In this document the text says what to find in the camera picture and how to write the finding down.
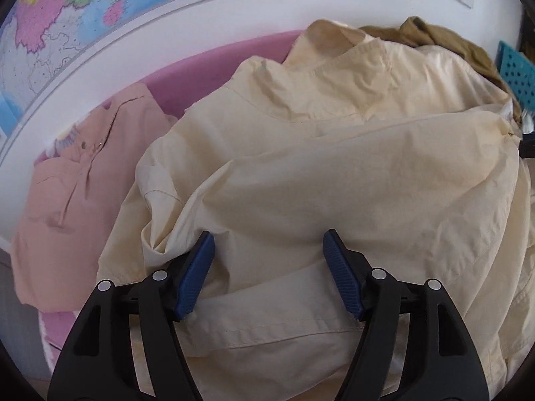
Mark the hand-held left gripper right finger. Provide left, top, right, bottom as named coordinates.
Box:
left=323, top=229, right=490, bottom=401

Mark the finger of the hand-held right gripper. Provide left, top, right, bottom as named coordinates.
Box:
left=518, top=133, right=535, bottom=159

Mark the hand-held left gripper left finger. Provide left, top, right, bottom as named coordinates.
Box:
left=47, top=231, right=216, bottom=401

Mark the cream jacket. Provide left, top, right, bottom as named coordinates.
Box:
left=96, top=19, right=535, bottom=401

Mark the teal plastic storage rack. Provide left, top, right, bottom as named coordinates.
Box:
left=497, top=41, right=535, bottom=113

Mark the mustard brown cloth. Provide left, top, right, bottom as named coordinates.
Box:
left=358, top=16, right=523, bottom=126

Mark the pink jacket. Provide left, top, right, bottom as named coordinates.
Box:
left=9, top=81, right=180, bottom=314

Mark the pink floral bed sheet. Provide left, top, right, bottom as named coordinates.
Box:
left=33, top=29, right=308, bottom=368

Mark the colourful wall map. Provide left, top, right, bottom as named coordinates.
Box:
left=0, top=0, right=408, bottom=138

